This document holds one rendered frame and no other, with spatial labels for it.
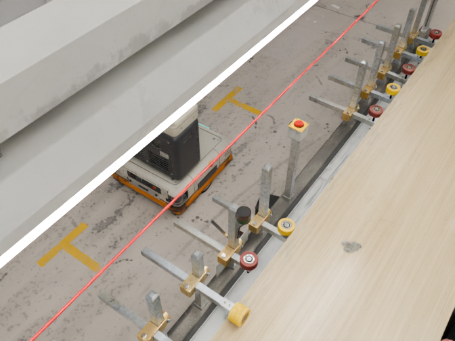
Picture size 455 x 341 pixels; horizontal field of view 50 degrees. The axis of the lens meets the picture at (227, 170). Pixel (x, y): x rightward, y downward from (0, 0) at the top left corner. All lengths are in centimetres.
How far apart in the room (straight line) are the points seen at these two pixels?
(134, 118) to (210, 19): 18
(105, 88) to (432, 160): 232
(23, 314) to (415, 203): 229
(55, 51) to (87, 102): 9
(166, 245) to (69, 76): 284
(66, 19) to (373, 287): 183
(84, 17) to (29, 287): 290
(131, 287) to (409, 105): 199
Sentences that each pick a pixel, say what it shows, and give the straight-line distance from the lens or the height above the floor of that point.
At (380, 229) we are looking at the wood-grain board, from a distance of 232.
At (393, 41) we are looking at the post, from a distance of 329.
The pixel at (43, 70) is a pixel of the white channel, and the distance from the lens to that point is 44.
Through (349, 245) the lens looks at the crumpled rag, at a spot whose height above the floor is 91.
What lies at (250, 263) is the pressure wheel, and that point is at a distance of 210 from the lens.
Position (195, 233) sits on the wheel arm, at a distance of 225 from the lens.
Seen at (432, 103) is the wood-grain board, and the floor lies 90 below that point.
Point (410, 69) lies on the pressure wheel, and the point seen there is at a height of 91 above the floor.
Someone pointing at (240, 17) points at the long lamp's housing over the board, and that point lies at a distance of 65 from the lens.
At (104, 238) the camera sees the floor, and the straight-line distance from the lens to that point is 338.
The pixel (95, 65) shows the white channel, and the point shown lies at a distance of 48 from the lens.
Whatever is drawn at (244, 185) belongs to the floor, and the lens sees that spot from 357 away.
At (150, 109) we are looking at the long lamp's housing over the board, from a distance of 53.
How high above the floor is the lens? 269
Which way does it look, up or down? 47 degrees down
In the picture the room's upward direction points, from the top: straight up
